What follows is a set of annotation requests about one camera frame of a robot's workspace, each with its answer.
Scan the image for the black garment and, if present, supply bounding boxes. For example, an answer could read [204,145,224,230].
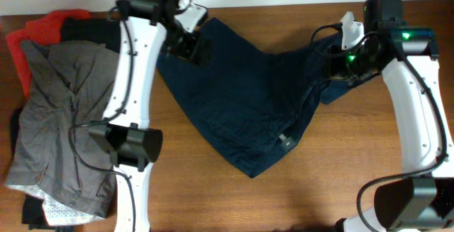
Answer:
[21,194,74,232]
[60,18,121,53]

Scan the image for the grey shorts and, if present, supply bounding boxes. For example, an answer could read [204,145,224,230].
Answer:
[6,40,118,218]

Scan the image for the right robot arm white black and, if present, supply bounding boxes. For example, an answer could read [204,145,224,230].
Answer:
[323,0,453,231]

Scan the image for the black garment bottom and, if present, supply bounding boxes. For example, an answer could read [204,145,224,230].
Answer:
[21,194,74,232]

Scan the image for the navy blue shorts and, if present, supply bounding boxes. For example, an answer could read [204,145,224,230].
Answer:
[157,18,349,178]

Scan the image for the black garment top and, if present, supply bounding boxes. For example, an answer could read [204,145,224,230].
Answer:
[60,18,121,53]

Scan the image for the red garment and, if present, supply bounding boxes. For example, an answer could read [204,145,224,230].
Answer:
[6,9,91,99]

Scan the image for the white mesh garment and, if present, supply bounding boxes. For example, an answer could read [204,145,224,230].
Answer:
[6,184,104,226]

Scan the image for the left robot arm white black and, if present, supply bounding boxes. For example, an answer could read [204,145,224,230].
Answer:
[68,0,210,231]

